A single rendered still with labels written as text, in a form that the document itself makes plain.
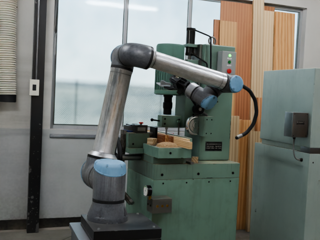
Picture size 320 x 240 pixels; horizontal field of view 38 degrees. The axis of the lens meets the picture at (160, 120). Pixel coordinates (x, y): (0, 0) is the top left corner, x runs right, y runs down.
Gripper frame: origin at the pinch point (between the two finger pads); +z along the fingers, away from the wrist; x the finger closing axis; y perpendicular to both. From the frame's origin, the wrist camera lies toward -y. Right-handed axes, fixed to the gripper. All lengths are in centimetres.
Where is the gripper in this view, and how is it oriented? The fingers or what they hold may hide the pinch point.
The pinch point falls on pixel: (165, 74)
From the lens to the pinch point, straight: 273.3
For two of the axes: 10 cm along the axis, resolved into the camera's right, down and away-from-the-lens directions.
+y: -2.1, -5.1, -8.3
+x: -6.8, 6.9, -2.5
